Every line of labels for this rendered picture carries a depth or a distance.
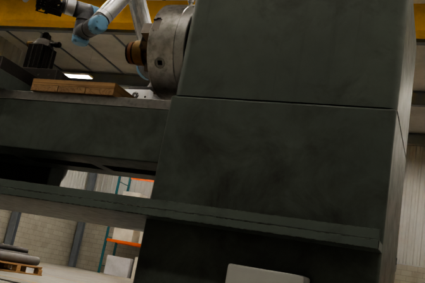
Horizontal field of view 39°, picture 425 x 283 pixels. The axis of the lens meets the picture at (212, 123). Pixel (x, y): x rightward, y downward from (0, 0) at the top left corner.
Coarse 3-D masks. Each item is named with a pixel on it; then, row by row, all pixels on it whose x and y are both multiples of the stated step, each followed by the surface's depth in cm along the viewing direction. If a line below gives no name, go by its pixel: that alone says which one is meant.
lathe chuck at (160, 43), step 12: (168, 12) 184; (180, 12) 183; (168, 24) 180; (156, 36) 180; (168, 36) 179; (156, 48) 180; (168, 48) 178; (168, 60) 179; (156, 72) 182; (168, 72) 180; (156, 84) 184; (168, 84) 183; (168, 96) 188
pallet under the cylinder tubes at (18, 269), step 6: (0, 264) 978; (6, 264) 1040; (12, 264) 969; (18, 264) 969; (24, 264) 996; (0, 270) 927; (6, 270) 939; (12, 270) 959; (18, 270) 968; (24, 270) 1029; (36, 270) 1011
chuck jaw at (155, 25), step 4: (156, 20) 184; (160, 20) 183; (144, 24) 186; (148, 24) 186; (152, 24) 183; (156, 24) 183; (160, 24) 182; (144, 28) 185; (148, 28) 185; (152, 28) 182; (156, 28) 182; (144, 32) 185; (148, 32) 184; (144, 36) 186; (148, 36) 186; (144, 40) 189; (140, 44) 193; (144, 44) 191; (140, 48) 193; (144, 48) 193
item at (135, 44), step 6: (132, 42) 198; (138, 42) 197; (126, 48) 197; (132, 48) 196; (138, 48) 195; (126, 54) 197; (132, 54) 196; (138, 54) 195; (144, 54) 196; (126, 60) 198; (132, 60) 198; (138, 60) 196; (144, 60) 197
